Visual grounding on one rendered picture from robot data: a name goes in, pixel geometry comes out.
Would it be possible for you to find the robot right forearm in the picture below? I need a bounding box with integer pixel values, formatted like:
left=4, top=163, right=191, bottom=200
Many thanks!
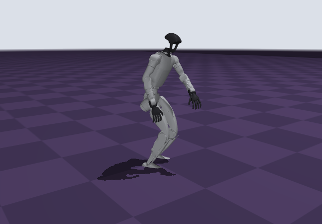
left=144, top=77, right=156, bottom=106

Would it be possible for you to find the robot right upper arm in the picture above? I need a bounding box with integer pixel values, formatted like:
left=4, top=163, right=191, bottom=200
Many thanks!
left=142, top=54, right=162, bottom=83

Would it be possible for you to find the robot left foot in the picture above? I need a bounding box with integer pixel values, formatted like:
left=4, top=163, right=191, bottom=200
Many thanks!
left=157, top=155, right=170, bottom=159

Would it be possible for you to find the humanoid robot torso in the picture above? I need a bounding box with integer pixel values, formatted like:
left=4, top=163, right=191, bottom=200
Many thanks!
left=143, top=51, right=175, bottom=103

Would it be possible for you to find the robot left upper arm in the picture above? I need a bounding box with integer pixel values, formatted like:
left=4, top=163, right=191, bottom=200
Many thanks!
left=173, top=55, right=187, bottom=83

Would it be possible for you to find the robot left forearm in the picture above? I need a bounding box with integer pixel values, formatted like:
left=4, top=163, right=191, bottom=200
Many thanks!
left=183, top=74, right=195, bottom=92

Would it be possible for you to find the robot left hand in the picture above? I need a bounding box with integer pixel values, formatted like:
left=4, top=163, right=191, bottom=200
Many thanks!
left=188, top=90, right=201, bottom=109

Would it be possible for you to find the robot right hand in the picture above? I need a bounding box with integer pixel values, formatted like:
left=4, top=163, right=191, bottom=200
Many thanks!
left=149, top=101, right=163, bottom=123

